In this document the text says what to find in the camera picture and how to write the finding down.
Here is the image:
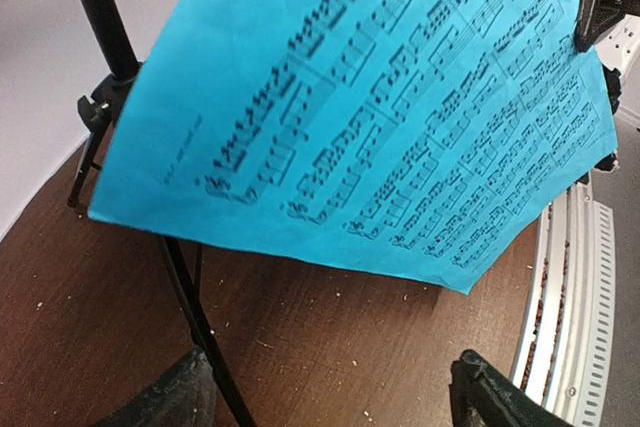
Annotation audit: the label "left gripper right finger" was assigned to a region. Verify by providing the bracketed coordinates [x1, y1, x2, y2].
[449, 349, 569, 427]

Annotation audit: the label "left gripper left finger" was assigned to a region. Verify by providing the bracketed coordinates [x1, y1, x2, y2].
[94, 347, 217, 427]

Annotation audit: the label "blue sheet music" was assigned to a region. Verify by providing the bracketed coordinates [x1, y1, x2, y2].
[89, 0, 617, 293]

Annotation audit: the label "black music stand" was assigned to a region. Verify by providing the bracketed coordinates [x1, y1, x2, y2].
[60, 0, 259, 427]

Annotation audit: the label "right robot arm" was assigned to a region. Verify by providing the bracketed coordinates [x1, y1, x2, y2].
[574, 0, 639, 113]

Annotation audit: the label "front aluminium rail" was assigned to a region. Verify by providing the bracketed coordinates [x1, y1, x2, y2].
[510, 180, 616, 426]

